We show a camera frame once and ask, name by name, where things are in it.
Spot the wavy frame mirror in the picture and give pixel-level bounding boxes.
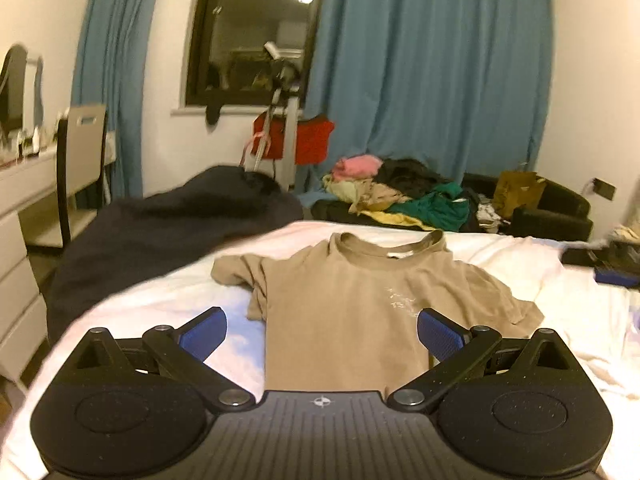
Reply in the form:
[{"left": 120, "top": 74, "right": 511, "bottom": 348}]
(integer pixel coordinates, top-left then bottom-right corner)
[{"left": 1, "top": 44, "right": 43, "bottom": 136}]

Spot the pink garment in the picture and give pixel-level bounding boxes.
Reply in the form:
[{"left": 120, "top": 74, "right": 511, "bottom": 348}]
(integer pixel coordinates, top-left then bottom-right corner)
[{"left": 331, "top": 154, "right": 383, "bottom": 181}]

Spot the black garment on bed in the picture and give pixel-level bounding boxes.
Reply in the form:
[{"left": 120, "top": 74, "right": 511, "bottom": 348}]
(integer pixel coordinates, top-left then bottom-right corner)
[{"left": 47, "top": 166, "right": 304, "bottom": 344}]

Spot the black wall socket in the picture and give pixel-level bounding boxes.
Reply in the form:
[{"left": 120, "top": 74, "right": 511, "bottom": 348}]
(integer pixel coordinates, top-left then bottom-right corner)
[{"left": 592, "top": 178, "right": 616, "bottom": 202}]

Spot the brown paper bag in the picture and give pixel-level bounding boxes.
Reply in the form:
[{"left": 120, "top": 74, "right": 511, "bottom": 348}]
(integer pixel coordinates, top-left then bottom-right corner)
[{"left": 491, "top": 170, "right": 547, "bottom": 220}]

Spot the blue curtain left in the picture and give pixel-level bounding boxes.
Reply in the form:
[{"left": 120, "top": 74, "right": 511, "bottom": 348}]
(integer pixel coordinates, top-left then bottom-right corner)
[{"left": 72, "top": 0, "right": 156, "bottom": 197}]

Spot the white dresser desk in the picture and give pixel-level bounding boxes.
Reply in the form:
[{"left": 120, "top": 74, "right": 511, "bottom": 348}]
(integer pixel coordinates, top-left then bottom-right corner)
[{"left": 0, "top": 129, "right": 118, "bottom": 396}]

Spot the khaki patterned garment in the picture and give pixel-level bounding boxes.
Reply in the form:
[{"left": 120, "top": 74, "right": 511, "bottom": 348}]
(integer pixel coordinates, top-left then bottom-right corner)
[{"left": 322, "top": 174, "right": 411, "bottom": 214}]

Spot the black sofa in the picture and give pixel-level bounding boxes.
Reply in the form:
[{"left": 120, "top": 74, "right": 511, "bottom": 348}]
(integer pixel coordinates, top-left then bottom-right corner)
[{"left": 462, "top": 174, "right": 593, "bottom": 242}]

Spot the red garment on stand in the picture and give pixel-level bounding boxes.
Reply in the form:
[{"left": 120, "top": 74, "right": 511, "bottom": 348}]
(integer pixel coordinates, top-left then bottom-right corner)
[{"left": 245, "top": 112, "right": 335, "bottom": 166}]

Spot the black and beige chair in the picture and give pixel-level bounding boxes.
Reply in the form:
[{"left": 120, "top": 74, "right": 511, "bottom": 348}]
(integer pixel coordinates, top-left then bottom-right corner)
[{"left": 23, "top": 104, "right": 106, "bottom": 254}]

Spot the blue curtain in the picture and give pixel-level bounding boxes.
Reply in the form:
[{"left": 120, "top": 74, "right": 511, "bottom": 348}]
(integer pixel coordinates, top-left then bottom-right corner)
[
  {"left": 72, "top": 0, "right": 156, "bottom": 197},
  {"left": 295, "top": 0, "right": 553, "bottom": 192}
]

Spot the dark window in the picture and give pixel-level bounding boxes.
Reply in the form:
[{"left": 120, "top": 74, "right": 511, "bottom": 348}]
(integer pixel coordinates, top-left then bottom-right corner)
[{"left": 184, "top": 0, "right": 322, "bottom": 106}]

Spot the garment steamer stand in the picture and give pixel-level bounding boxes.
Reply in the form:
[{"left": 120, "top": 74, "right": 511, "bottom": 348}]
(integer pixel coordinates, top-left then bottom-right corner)
[{"left": 240, "top": 41, "right": 300, "bottom": 192}]

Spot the blue curtain right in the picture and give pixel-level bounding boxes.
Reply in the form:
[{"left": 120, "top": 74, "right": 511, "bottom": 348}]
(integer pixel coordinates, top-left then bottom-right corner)
[{"left": 295, "top": 0, "right": 553, "bottom": 192}]

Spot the beige t-shirt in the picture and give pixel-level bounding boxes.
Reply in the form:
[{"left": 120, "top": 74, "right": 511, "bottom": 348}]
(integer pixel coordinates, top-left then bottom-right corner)
[{"left": 212, "top": 231, "right": 544, "bottom": 396}]

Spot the green garment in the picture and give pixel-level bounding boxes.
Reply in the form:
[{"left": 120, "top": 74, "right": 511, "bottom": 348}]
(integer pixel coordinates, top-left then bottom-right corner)
[{"left": 387, "top": 182, "right": 471, "bottom": 232}]

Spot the black garment in pile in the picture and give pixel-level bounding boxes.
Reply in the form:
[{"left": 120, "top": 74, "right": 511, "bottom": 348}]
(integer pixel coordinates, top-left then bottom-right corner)
[{"left": 373, "top": 158, "right": 448, "bottom": 197}]

